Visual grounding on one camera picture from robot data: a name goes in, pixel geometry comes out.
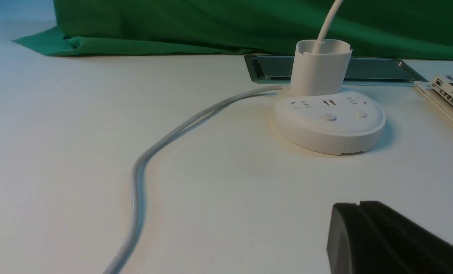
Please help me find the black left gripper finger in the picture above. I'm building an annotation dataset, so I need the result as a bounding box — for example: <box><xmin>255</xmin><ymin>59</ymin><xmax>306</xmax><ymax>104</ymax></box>
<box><xmin>326</xmin><ymin>201</ymin><xmax>453</xmax><ymax>274</ymax></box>

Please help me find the white desk lamp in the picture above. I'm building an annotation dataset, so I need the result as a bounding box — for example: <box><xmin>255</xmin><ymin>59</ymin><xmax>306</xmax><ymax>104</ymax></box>
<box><xmin>273</xmin><ymin>0</ymin><xmax>386</xmax><ymax>155</ymax></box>

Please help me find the bottom white book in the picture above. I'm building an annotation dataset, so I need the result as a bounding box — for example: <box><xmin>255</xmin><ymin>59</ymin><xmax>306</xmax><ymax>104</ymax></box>
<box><xmin>414</xmin><ymin>81</ymin><xmax>453</xmax><ymax>122</ymax></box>

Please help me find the green backdrop cloth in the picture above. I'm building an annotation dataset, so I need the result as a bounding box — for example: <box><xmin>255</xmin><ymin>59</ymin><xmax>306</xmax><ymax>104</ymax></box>
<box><xmin>15</xmin><ymin>0</ymin><xmax>453</xmax><ymax>60</ymax></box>

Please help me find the metal desk cable tray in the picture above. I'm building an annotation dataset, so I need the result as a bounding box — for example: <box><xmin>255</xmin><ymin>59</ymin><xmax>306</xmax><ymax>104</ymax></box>
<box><xmin>244</xmin><ymin>54</ymin><xmax>428</xmax><ymax>86</ymax></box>

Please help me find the white lamp power cord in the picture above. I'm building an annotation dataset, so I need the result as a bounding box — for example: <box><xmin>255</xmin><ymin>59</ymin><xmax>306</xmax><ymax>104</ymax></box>
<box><xmin>103</xmin><ymin>85</ymin><xmax>285</xmax><ymax>274</ymax></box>

